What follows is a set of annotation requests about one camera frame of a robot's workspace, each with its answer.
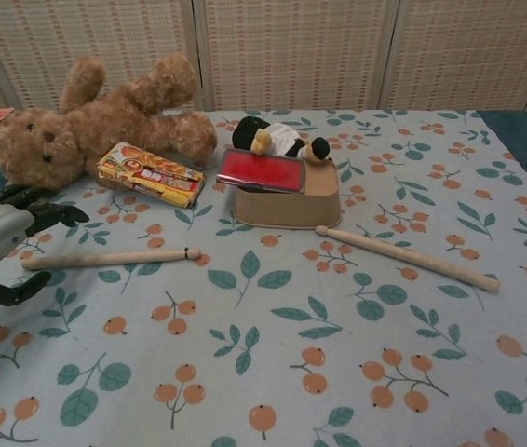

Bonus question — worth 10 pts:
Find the wooden drumstick with black band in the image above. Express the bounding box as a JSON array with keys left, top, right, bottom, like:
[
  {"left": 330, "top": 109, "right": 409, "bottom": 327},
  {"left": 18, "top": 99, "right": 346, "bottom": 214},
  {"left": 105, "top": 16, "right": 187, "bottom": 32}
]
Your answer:
[{"left": 21, "top": 248, "right": 203, "bottom": 272}]

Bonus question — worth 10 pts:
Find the plain wooden drumstick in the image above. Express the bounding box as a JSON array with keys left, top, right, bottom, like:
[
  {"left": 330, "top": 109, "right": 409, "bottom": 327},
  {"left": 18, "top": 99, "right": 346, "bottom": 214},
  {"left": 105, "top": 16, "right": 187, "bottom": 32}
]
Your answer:
[{"left": 315, "top": 224, "right": 502, "bottom": 293}]

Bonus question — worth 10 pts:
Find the brown teddy bear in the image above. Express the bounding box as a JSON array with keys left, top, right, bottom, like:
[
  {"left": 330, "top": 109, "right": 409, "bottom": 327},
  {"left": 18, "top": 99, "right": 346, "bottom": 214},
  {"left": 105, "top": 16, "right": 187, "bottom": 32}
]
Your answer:
[{"left": 0, "top": 52, "right": 219, "bottom": 191}]

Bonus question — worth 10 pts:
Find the yellow snack box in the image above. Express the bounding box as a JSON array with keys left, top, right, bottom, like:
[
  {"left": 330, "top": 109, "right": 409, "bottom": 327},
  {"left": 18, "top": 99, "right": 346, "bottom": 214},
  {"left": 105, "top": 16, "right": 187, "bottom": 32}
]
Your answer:
[{"left": 96, "top": 142, "right": 208, "bottom": 209}]

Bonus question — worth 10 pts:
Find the red stamp pad case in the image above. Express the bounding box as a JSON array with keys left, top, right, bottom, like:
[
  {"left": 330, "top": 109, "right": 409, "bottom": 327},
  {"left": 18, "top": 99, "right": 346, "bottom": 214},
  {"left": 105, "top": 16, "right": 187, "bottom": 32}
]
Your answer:
[{"left": 215, "top": 145, "right": 308, "bottom": 195}]

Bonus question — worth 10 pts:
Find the floral print tablecloth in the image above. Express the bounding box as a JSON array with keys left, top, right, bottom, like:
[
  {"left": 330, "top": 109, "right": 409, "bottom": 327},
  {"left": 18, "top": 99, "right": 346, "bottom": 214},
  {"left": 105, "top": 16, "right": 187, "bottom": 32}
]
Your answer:
[{"left": 0, "top": 109, "right": 527, "bottom": 447}]

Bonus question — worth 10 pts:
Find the tan oval container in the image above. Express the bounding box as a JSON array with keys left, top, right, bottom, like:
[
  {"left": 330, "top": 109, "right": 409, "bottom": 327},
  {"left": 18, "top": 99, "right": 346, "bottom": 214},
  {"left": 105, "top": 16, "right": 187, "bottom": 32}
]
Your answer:
[{"left": 231, "top": 159, "right": 343, "bottom": 230}]

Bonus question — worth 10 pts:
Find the black and white plush toy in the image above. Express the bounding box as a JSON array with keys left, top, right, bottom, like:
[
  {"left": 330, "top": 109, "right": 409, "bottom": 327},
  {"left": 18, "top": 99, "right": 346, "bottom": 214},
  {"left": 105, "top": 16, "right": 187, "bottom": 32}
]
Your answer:
[{"left": 231, "top": 115, "right": 335, "bottom": 166}]

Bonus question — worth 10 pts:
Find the woven folding screen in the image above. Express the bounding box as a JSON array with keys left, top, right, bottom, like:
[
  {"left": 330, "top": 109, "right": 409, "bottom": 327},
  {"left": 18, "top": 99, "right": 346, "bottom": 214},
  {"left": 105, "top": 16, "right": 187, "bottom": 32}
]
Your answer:
[{"left": 0, "top": 0, "right": 527, "bottom": 115}]

